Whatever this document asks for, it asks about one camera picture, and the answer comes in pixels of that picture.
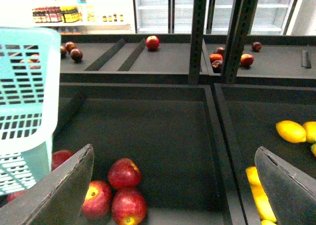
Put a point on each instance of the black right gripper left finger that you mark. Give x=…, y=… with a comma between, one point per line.
x=58, y=198

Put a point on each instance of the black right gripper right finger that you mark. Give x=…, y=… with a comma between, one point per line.
x=291, y=192

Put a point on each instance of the light blue plastic basket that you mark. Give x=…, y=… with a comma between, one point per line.
x=29, y=99

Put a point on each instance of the yellow lemon right edge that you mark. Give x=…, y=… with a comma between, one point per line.
x=310, y=128

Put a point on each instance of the red apple front left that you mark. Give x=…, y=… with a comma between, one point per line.
x=97, y=201

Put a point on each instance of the red apple behind finger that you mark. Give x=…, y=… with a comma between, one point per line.
x=59, y=157

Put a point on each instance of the red apple front bottom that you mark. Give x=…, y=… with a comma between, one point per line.
x=128, y=206

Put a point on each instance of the red apple front top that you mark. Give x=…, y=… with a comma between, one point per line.
x=124, y=172

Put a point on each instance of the black display shelf unit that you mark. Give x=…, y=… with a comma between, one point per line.
x=192, y=143

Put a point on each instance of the red apple upper right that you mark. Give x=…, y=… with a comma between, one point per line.
x=246, y=60

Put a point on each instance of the dark apple upper left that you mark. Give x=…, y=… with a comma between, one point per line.
x=76, y=55

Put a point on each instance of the red apple upper shelf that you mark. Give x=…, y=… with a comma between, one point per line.
x=152, y=43

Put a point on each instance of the glass door refrigerator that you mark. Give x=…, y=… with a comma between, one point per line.
x=272, y=17

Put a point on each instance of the black metal shelf post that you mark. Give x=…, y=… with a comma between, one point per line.
x=197, y=34

